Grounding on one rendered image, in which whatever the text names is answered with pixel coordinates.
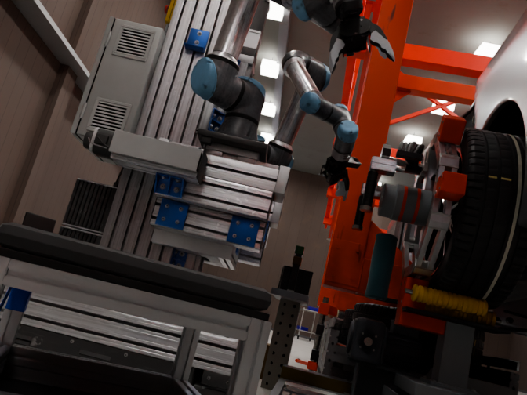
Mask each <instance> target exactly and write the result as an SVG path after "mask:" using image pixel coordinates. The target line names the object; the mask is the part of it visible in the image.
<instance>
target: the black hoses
mask: <svg viewBox="0 0 527 395"><path fill-rule="evenodd" d="M423 149H424V144H423V143H421V144H418V143H417V142H416V141H412V142H409V143H407V142H403V141H401V142H400V144H399V147H398V150H397V152H396V158H404V159H405V160H406V161H407V163H408V165H406V167H405V171H406V172H414V173H418V174H420V173H421V172H422V167H420V166H419V165H418V164H419V161H422V160H423V154H422V152H423Z"/></svg>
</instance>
